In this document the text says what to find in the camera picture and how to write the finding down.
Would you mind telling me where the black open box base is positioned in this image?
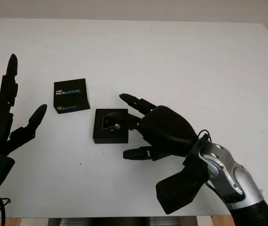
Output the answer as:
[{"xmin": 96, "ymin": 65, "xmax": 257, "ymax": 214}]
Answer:
[{"xmin": 92, "ymin": 108, "xmax": 130, "ymax": 145}]

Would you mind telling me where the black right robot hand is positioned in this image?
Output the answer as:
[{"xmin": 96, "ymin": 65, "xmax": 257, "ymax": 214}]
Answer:
[{"xmin": 119, "ymin": 93, "xmax": 199, "ymax": 161}]

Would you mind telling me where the silver RealSense camera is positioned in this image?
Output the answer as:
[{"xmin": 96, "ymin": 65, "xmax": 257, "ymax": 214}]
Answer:
[{"xmin": 102, "ymin": 112, "xmax": 123, "ymax": 131}]

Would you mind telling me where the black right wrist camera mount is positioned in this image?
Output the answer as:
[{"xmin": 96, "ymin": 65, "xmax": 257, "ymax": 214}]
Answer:
[{"xmin": 155, "ymin": 150, "xmax": 209, "ymax": 215}]

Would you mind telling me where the black RealSense box lid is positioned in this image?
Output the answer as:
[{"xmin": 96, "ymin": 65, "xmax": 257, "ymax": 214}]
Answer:
[{"xmin": 53, "ymin": 78, "xmax": 91, "ymax": 114}]

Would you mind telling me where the grey robot torso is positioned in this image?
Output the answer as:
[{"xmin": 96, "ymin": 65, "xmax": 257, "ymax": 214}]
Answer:
[{"xmin": 48, "ymin": 218, "xmax": 199, "ymax": 226}]

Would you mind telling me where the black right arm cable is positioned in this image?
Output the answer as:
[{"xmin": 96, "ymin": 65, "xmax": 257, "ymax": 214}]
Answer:
[{"xmin": 196, "ymin": 129, "xmax": 227, "ymax": 196}]

